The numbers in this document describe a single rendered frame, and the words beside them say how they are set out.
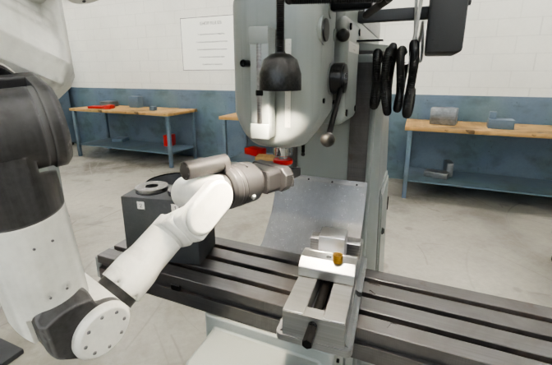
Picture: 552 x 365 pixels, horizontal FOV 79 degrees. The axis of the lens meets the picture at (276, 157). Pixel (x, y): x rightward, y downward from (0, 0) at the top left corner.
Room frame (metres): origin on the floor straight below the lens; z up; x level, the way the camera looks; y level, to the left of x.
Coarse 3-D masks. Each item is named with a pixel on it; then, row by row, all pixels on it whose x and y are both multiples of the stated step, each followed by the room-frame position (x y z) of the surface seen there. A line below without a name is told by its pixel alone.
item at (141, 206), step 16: (128, 192) 0.88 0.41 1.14; (144, 192) 0.85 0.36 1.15; (160, 192) 0.87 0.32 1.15; (128, 208) 0.85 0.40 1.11; (144, 208) 0.84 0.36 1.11; (160, 208) 0.83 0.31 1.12; (176, 208) 0.82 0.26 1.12; (128, 224) 0.85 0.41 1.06; (144, 224) 0.84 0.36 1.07; (128, 240) 0.85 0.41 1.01; (208, 240) 0.87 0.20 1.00; (176, 256) 0.82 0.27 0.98; (192, 256) 0.81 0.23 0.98
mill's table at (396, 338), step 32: (96, 256) 0.87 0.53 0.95; (224, 256) 0.86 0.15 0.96; (256, 256) 0.86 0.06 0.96; (288, 256) 0.86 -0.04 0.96; (160, 288) 0.78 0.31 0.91; (192, 288) 0.74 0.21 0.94; (224, 288) 0.71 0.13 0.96; (256, 288) 0.71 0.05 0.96; (288, 288) 0.71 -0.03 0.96; (384, 288) 0.71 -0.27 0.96; (416, 288) 0.71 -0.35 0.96; (448, 288) 0.71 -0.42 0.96; (256, 320) 0.67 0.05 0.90; (384, 320) 0.62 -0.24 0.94; (416, 320) 0.60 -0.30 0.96; (448, 320) 0.60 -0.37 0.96; (480, 320) 0.60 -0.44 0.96; (512, 320) 0.60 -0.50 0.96; (544, 320) 0.61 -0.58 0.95; (352, 352) 0.59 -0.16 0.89; (384, 352) 0.56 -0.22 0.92; (416, 352) 0.54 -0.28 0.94; (448, 352) 0.52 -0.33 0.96; (480, 352) 0.52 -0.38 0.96; (512, 352) 0.53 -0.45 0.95; (544, 352) 0.52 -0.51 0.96
